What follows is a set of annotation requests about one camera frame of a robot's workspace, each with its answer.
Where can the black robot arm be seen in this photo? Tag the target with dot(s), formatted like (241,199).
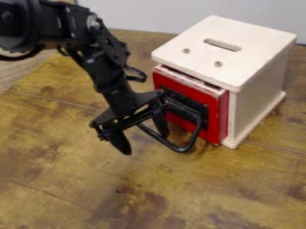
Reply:
(39,24)

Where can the red drawer with black handle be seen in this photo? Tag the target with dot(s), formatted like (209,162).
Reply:
(195,105)

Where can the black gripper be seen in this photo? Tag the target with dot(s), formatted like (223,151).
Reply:
(130,109)

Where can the white wooden drawer box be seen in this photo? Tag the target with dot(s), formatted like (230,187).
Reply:
(242,58)

